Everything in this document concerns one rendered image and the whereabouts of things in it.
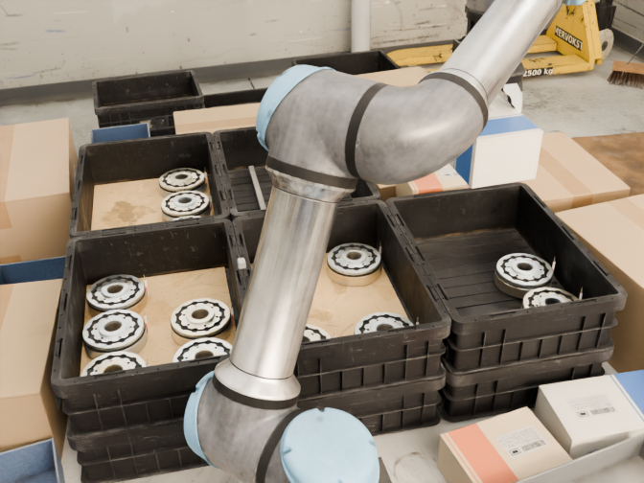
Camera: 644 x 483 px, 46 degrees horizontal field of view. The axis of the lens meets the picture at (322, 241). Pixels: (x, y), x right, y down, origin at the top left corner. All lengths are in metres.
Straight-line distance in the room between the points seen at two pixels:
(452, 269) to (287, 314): 0.60
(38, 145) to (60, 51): 2.70
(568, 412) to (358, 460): 0.46
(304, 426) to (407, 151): 0.36
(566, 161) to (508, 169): 0.55
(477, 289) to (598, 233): 0.26
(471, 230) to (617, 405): 0.48
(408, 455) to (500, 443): 0.16
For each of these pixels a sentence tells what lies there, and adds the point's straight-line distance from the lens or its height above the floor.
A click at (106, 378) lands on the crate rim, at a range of 1.13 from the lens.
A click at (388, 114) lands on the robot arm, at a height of 1.33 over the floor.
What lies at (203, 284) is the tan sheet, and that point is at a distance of 1.44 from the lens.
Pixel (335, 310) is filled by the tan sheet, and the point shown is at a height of 0.83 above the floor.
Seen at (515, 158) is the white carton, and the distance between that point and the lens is 1.31.
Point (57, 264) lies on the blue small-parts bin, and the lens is 1.72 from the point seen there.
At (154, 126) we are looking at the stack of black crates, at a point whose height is 0.50.
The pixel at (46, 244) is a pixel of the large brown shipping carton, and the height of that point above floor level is 0.78.
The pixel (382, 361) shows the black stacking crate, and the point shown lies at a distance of 1.19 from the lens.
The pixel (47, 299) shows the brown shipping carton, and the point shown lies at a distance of 1.43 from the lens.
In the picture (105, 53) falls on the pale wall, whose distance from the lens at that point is 4.59.
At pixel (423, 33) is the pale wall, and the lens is 4.98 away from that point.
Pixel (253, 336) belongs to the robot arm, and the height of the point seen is 1.06.
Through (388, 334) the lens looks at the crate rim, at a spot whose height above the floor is 0.93.
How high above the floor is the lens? 1.67
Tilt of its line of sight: 33 degrees down
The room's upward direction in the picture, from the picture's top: 1 degrees counter-clockwise
